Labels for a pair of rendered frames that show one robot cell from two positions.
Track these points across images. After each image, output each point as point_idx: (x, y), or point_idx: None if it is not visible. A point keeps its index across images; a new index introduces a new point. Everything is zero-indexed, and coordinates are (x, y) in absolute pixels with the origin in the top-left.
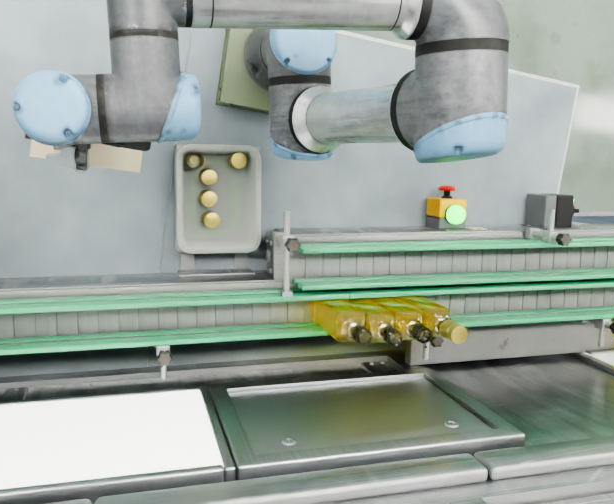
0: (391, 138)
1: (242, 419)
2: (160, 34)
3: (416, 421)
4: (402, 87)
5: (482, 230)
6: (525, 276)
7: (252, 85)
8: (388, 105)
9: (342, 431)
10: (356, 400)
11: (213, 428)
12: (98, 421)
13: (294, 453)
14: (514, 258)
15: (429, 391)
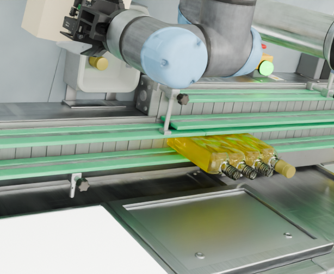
0: (314, 55)
1: (153, 235)
2: (254, 4)
3: (265, 233)
4: None
5: (281, 81)
6: (308, 119)
7: None
8: (325, 35)
9: (226, 244)
10: (216, 214)
11: (142, 246)
12: (50, 241)
13: (213, 267)
14: (296, 102)
15: (256, 205)
